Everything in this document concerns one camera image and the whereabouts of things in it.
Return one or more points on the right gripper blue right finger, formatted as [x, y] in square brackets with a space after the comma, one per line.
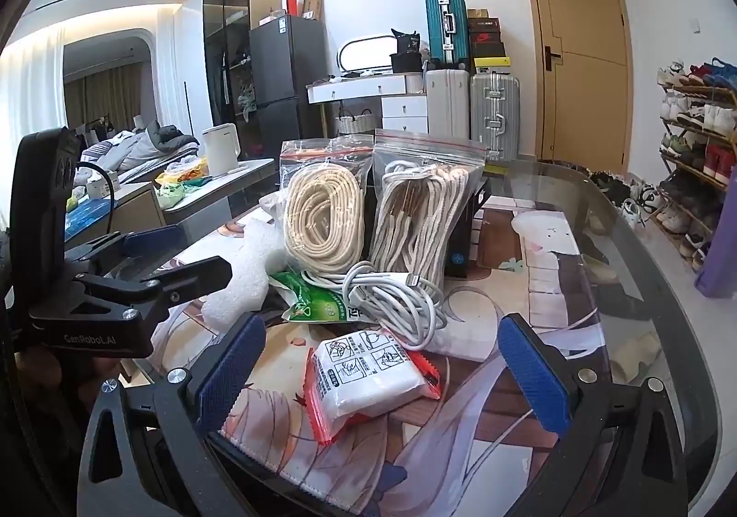
[540, 372]

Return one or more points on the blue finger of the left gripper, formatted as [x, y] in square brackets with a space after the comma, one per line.
[200, 278]
[152, 242]

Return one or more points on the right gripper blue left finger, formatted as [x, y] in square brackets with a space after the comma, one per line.
[223, 368]

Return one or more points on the white blue plush toy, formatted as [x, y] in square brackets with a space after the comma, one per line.
[254, 247]

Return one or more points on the green medicine sachet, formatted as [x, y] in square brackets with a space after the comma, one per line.
[310, 304]

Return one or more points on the red white tissue pack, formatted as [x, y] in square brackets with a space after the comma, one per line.
[360, 376]

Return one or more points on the bag of cream rope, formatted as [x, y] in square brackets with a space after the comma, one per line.
[325, 182]

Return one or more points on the bag of white-grey cord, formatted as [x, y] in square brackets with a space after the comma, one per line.
[399, 150]

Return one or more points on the left hand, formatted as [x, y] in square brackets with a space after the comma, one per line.
[78, 373]

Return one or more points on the white side table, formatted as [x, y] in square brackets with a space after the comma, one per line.
[137, 208]

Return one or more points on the white electric kettle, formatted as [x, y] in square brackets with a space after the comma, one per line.
[222, 149]

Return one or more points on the black storage box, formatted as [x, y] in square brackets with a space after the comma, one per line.
[460, 229]

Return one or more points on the woven laundry basket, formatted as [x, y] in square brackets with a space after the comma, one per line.
[355, 123]

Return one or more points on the black refrigerator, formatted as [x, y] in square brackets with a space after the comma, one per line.
[288, 54]

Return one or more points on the black glass cabinet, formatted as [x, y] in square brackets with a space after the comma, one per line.
[227, 28]

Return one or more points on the white vanity desk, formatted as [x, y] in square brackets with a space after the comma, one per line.
[399, 101]

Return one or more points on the oval vanity mirror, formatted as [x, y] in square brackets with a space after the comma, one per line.
[370, 54]

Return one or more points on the silver suitcase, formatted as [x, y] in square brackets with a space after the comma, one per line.
[495, 114]

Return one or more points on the white suitcase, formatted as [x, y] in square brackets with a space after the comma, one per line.
[448, 112]

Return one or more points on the wooden shoe rack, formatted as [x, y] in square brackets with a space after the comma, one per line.
[698, 112]

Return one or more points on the stack of shoe boxes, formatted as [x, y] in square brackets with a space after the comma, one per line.
[488, 51]

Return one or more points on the wooden door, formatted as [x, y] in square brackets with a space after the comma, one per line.
[583, 58]

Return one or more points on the teal suitcase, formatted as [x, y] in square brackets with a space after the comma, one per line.
[447, 31]

